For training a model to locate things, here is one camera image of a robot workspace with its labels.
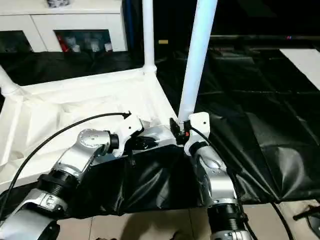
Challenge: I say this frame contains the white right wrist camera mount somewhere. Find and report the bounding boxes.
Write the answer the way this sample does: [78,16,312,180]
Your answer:
[183,111,211,157]

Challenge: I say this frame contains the white flat sheet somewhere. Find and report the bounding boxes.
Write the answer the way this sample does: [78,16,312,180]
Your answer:
[279,48,320,91]

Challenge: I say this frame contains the black floor stand base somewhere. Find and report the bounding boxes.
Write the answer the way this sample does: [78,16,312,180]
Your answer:
[292,203,320,235]

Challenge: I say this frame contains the white plastic table top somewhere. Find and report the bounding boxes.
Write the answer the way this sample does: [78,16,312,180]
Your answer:
[0,67,183,193]

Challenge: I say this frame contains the white glass-door cabinet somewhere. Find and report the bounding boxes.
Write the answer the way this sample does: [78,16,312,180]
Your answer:
[0,0,128,53]

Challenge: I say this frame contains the long black bar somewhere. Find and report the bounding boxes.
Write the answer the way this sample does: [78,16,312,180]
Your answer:
[209,34,320,42]

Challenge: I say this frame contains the white plastic table leg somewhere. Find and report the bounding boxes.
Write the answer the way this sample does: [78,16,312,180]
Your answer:
[0,64,21,97]
[176,0,218,125]
[141,0,158,75]

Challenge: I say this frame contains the red bottle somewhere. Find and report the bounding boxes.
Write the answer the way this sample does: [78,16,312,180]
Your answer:
[56,34,66,53]

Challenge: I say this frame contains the black left wrist camera cable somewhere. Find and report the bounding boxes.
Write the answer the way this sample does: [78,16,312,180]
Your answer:
[0,111,133,221]

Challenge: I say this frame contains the dark objects on cabinet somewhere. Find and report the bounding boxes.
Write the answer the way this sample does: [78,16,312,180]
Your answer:
[46,0,71,8]

